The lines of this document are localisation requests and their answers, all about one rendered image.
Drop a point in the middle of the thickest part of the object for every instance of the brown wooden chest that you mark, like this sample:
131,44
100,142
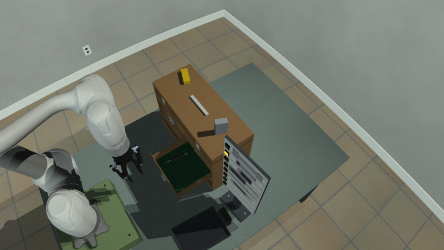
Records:
188,111

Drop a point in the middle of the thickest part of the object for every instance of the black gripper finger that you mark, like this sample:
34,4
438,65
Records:
139,158
124,173

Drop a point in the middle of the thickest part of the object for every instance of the yellow rectangular block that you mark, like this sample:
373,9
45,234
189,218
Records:
185,76

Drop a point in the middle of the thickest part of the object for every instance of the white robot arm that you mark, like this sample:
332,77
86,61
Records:
56,171

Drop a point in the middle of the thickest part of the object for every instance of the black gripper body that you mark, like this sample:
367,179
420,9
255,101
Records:
124,157

